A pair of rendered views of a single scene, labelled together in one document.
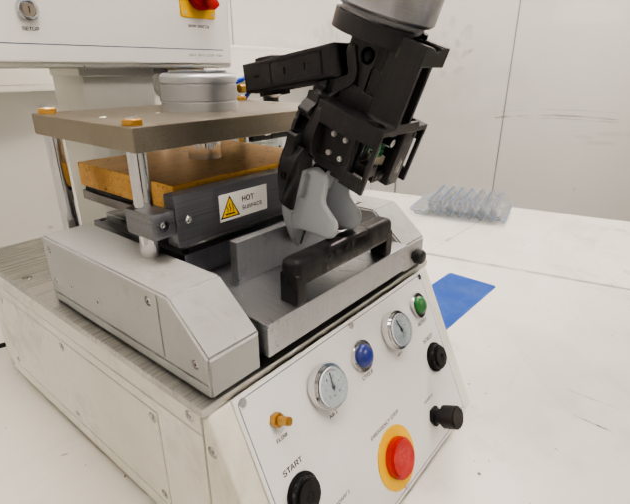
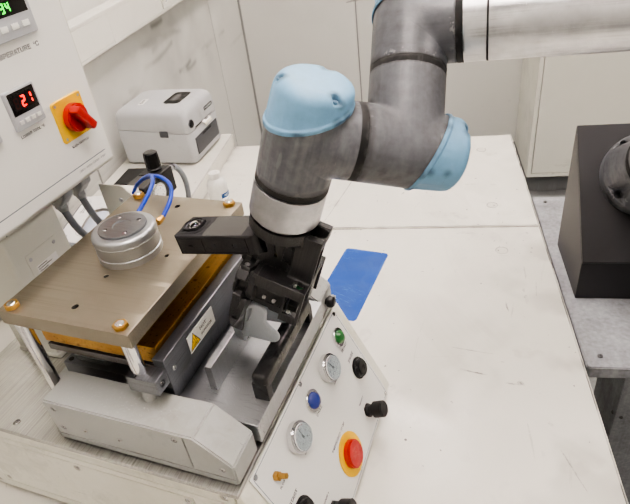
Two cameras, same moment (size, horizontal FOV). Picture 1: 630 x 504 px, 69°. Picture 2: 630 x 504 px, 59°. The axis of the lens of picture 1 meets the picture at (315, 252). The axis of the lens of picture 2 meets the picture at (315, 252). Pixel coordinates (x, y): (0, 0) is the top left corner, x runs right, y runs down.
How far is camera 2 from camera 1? 0.36 m
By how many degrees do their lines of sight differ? 18
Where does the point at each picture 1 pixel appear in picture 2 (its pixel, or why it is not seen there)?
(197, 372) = (224, 474)
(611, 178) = not seen: hidden behind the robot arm
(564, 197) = not seen: hidden behind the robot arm
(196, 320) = (215, 444)
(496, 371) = (402, 347)
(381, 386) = (329, 413)
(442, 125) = (291, 19)
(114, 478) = not seen: outside the picture
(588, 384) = (467, 337)
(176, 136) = (151, 318)
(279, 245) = (234, 347)
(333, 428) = (309, 459)
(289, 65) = (219, 244)
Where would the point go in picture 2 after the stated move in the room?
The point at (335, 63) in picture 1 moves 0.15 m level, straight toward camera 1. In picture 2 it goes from (257, 247) to (293, 338)
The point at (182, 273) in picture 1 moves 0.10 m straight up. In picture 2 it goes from (187, 410) to (162, 346)
